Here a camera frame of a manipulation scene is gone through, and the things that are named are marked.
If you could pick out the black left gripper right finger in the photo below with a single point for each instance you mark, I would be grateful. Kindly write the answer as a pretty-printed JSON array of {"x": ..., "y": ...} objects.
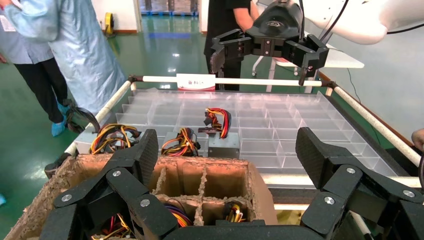
[{"x": 341, "y": 185}]

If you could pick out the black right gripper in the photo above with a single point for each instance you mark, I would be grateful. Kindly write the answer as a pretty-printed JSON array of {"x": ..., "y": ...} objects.
[{"x": 275, "y": 23}]

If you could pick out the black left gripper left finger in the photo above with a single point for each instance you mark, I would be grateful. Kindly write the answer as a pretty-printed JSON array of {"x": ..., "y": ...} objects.
[{"x": 127, "y": 185}]

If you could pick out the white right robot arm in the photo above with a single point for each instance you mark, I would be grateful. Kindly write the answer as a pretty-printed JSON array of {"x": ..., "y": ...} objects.
[{"x": 357, "y": 20}]

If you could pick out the bare person hand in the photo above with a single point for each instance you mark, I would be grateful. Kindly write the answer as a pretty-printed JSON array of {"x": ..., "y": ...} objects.
[{"x": 419, "y": 139}]

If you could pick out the person in black shirt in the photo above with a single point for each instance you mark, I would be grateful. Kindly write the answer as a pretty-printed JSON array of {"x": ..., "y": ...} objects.
[{"x": 222, "y": 20}]

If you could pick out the white folding table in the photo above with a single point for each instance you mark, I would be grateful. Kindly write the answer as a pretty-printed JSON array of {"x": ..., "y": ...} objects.
[{"x": 341, "y": 59}]

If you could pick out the clear plastic divider tray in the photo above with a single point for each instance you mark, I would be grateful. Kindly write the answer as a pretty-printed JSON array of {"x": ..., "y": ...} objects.
[{"x": 298, "y": 116}]

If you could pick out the brown cardboard divider box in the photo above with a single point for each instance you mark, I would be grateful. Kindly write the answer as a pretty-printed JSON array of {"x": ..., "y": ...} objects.
[{"x": 261, "y": 198}]

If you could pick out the red white label sign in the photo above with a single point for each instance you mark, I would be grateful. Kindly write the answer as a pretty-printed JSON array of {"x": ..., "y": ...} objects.
[{"x": 195, "y": 82}]

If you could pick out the power supply with black connectors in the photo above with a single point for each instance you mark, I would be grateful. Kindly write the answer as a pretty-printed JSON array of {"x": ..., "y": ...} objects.
[{"x": 223, "y": 147}]

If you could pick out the blue pallet row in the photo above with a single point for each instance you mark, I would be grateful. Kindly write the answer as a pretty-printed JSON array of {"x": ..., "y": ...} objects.
[{"x": 169, "y": 14}]

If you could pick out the person in black trousers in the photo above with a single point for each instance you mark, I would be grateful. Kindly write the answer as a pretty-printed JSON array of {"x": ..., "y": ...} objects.
[{"x": 39, "y": 82}]

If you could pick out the person in blue coat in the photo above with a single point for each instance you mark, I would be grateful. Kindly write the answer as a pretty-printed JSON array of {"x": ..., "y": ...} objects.
[{"x": 82, "y": 49}]

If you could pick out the yellow floor fan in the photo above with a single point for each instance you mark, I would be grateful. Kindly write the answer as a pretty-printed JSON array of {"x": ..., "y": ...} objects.
[{"x": 109, "y": 23}]

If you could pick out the white tube cart frame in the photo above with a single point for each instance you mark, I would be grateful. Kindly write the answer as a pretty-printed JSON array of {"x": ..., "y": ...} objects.
[{"x": 265, "y": 82}]

